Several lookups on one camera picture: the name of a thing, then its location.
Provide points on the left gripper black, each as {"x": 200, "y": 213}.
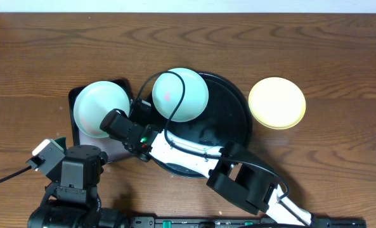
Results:
{"x": 59, "y": 189}

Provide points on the green yellow sponge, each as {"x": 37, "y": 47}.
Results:
{"x": 61, "y": 141}

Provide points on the mint green plate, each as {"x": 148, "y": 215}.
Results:
{"x": 94, "y": 102}
{"x": 180, "y": 94}

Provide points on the yellow plate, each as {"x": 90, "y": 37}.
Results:
{"x": 277, "y": 103}

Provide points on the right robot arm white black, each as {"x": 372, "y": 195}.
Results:
{"x": 232, "y": 171}

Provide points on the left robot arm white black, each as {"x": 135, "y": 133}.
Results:
{"x": 54, "y": 213}

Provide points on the rectangular black grey tray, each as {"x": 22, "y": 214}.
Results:
{"x": 114, "y": 149}

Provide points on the round black tray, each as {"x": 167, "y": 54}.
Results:
{"x": 226, "y": 117}

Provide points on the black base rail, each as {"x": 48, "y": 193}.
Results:
{"x": 152, "y": 222}

